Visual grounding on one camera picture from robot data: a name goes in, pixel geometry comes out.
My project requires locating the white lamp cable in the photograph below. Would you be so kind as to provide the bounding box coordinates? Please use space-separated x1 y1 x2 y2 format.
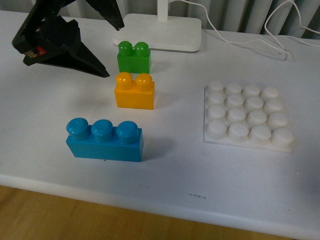
169 0 320 61

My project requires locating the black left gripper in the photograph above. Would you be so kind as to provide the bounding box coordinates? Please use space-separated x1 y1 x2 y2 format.
12 0 109 78

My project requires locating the yellow two-stud block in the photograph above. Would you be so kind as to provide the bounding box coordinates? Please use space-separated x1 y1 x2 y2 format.
114 72 155 110

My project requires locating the green two-stud block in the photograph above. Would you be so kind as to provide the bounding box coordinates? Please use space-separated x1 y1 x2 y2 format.
117 41 151 74

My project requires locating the white studded base plate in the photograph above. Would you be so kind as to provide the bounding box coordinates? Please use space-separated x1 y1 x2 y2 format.
203 80 294 153

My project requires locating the white lamp stand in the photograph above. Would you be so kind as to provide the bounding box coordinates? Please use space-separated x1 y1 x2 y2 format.
113 0 202 53

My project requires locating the blue three-stud block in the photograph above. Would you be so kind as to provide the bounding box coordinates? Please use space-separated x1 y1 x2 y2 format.
66 117 144 162

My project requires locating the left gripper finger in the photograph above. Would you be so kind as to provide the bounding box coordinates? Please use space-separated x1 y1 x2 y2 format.
86 0 125 31

